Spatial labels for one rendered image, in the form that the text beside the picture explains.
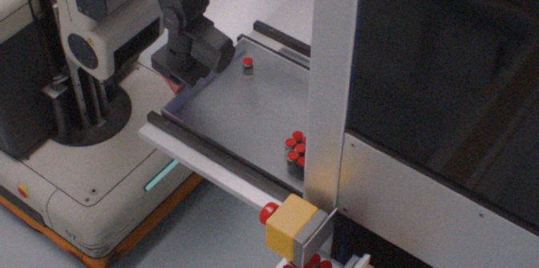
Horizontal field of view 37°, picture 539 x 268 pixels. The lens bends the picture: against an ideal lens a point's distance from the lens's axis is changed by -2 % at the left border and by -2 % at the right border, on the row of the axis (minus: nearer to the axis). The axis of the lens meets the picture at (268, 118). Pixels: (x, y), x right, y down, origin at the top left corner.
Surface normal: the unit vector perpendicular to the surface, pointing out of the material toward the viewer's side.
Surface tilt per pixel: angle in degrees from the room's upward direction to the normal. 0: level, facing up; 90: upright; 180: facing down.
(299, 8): 0
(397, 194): 90
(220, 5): 0
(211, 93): 0
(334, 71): 90
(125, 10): 8
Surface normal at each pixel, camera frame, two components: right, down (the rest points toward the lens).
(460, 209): -0.60, 0.59
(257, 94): 0.00, -0.68
